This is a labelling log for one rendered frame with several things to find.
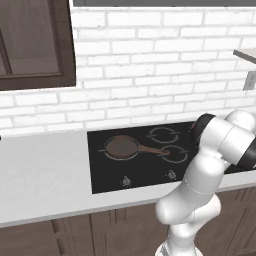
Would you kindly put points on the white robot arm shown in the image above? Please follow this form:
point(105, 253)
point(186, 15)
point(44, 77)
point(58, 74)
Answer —
point(200, 180)

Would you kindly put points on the brown frying pan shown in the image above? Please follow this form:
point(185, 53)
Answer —
point(121, 147)

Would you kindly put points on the black glass hob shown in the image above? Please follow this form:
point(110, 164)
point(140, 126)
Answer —
point(140, 173)

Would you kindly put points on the grey hob knob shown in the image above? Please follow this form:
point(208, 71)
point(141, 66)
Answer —
point(126, 181)
point(171, 174)

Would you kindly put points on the dark wood base cupboard door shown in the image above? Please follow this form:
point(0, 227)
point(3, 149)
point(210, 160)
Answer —
point(233, 223)
point(130, 233)
point(30, 240)

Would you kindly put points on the grey extractor hood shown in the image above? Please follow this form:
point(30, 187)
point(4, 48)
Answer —
point(163, 3)

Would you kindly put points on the grey wall socket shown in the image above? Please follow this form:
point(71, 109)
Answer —
point(250, 80)

